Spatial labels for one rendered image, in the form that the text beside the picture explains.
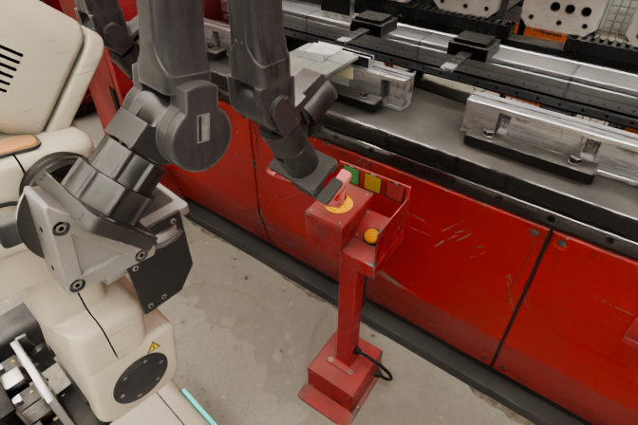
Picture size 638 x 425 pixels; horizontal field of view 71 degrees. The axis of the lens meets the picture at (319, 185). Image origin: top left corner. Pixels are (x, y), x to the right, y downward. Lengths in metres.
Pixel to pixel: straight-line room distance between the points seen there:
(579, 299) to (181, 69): 1.08
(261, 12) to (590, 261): 0.94
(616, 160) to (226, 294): 1.44
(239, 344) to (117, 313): 1.03
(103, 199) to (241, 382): 1.30
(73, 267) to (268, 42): 0.32
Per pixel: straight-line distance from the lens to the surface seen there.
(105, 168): 0.49
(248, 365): 1.74
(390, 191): 1.10
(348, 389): 1.55
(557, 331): 1.39
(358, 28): 1.54
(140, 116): 0.52
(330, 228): 1.06
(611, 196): 1.16
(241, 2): 0.53
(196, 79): 0.48
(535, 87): 1.44
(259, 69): 0.54
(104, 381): 0.88
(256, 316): 1.85
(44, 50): 0.57
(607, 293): 1.26
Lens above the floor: 1.49
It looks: 38 degrees down
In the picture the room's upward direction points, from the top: straight up
